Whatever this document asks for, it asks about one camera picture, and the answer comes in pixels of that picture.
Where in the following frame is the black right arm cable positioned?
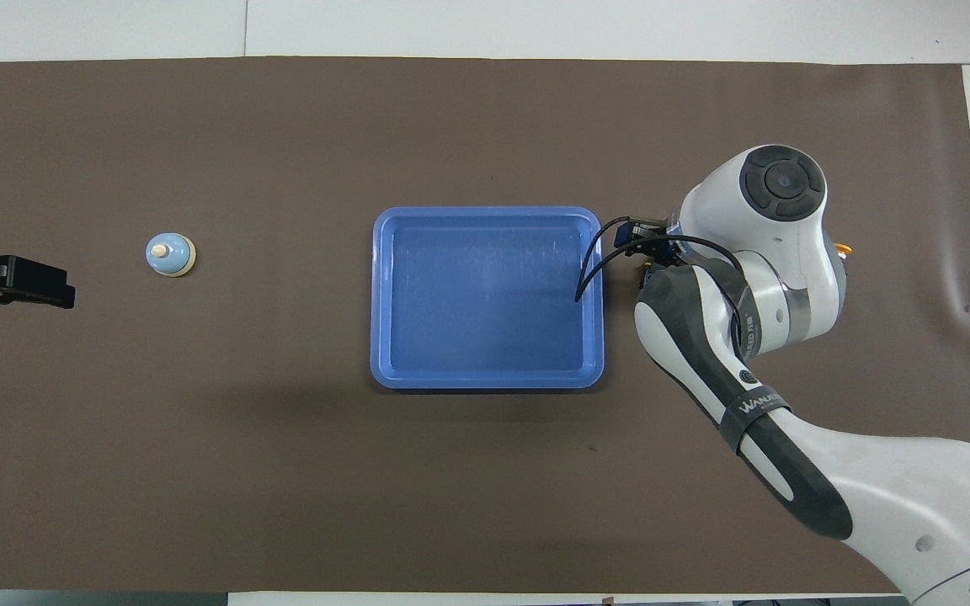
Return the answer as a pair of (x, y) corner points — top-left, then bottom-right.
(573, 216), (747, 354)

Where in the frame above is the brown table mat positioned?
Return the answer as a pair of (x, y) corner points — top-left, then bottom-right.
(0, 56), (970, 594)

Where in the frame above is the blue plastic tray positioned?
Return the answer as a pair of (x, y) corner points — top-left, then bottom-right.
(370, 206), (605, 391)

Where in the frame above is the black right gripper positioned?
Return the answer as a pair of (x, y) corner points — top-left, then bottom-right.
(617, 219), (681, 268)

